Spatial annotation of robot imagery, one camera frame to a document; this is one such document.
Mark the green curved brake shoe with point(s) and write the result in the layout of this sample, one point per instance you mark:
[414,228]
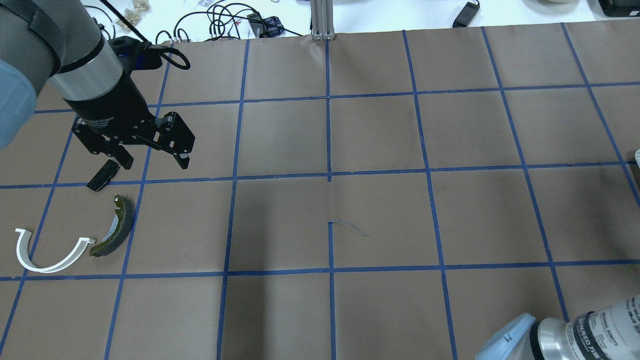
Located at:
[122,224]

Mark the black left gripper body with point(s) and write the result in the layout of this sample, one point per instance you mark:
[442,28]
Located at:
[109,106]

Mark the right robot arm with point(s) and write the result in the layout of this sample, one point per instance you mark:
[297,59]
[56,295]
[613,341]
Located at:
[612,333]

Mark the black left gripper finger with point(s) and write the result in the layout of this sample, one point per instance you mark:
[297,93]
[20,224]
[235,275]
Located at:
[182,157]
[119,154]

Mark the black brake pad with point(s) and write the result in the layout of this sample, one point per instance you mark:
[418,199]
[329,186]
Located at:
[103,176]

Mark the aluminium frame post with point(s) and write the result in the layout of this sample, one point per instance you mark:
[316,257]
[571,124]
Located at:
[322,20]

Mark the white curved plastic bracket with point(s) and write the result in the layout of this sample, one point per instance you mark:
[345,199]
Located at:
[48,264]

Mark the black power adapter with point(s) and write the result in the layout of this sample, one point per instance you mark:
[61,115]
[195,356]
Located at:
[467,14]

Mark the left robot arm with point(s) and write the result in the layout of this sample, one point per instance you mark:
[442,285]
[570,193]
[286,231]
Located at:
[59,43]

